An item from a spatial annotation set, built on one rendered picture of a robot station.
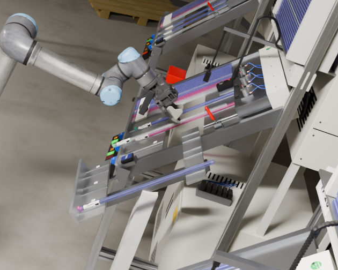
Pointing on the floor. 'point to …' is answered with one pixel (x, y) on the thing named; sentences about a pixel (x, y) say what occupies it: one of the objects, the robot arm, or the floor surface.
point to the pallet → (133, 8)
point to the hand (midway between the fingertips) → (177, 121)
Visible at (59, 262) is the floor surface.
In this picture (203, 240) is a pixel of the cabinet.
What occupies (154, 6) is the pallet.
